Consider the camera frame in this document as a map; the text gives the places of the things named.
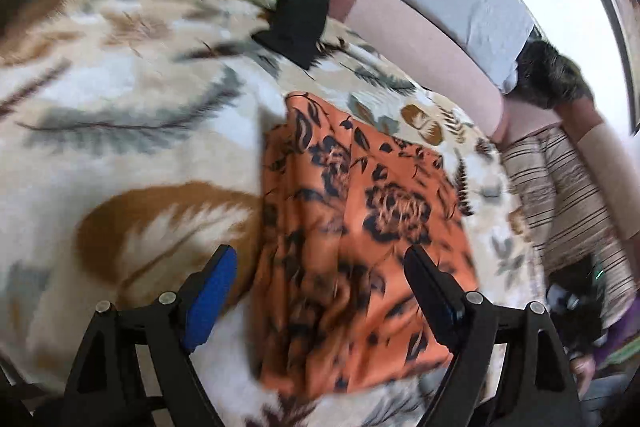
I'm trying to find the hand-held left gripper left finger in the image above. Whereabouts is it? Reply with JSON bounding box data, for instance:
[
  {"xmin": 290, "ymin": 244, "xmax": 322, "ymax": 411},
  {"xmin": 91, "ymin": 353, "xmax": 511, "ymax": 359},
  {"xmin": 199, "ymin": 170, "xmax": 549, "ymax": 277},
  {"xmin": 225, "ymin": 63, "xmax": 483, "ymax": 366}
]
[{"xmin": 50, "ymin": 244, "xmax": 239, "ymax": 427}]

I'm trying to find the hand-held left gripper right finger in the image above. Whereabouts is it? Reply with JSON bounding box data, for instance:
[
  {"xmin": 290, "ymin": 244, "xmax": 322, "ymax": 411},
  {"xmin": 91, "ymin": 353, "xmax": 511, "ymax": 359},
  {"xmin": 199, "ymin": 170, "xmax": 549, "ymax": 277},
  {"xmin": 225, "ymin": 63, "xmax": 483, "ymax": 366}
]
[{"xmin": 403, "ymin": 245, "xmax": 584, "ymax": 427}]

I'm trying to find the orange floral cloth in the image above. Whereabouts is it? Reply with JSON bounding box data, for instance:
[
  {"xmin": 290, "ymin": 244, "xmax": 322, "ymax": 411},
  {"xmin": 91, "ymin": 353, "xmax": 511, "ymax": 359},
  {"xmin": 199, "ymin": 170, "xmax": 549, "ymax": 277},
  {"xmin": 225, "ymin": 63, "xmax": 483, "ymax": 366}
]
[{"xmin": 250, "ymin": 91, "xmax": 481, "ymax": 400}]

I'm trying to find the person's right hand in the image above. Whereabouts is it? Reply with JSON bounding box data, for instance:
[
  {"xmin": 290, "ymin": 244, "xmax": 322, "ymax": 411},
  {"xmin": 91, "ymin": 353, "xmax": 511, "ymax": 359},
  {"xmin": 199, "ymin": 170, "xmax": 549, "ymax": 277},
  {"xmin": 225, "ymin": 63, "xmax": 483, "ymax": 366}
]
[{"xmin": 570, "ymin": 352, "xmax": 603, "ymax": 403}]

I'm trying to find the striped beige cloth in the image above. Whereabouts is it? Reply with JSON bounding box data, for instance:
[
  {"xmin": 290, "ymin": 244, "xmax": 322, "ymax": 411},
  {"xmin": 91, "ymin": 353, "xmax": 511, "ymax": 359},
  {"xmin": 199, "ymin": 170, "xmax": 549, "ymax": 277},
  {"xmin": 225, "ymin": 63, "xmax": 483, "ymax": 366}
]
[{"xmin": 500, "ymin": 124, "xmax": 638, "ymax": 323}]

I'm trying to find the leaf print blanket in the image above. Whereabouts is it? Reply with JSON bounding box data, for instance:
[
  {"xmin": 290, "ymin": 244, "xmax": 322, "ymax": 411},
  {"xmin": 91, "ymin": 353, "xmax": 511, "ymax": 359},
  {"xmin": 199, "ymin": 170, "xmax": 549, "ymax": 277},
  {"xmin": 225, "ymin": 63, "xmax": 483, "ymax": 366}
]
[{"xmin": 0, "ymin": 0, "xmax": 551, "ymax": 427}]

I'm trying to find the dark furry cushion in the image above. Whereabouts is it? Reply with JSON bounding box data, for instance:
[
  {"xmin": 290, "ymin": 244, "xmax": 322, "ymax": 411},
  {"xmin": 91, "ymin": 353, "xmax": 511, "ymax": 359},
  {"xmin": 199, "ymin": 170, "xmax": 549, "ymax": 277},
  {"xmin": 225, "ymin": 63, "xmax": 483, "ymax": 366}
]
[{"xmin": 510, "ymin": 38, "xmax": 596, "ymax": 110}]

